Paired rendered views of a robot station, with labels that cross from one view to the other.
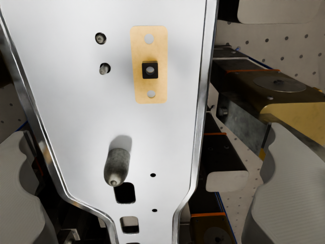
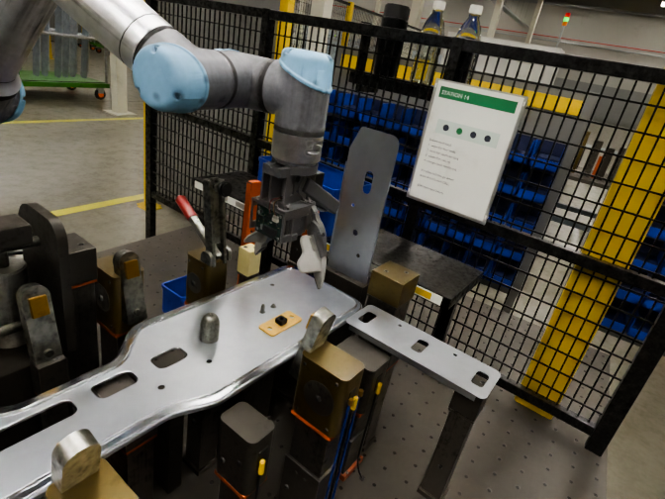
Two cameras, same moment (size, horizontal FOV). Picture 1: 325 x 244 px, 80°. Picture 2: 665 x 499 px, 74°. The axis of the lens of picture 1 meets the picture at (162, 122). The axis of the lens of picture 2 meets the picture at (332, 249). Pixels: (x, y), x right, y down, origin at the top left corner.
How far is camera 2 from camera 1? 77 cm
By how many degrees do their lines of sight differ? 93
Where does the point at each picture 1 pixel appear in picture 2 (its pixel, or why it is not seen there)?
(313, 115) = (345, 359)
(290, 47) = not seen: outside the picture
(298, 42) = not seen: outside the picture
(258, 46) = not seen: outside the picture
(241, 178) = (262, 429)
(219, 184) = (237, 419)
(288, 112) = (332, 349)
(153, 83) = (275, 327)
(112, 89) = (254, 317)
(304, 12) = (369, 365)
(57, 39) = (257, 297)
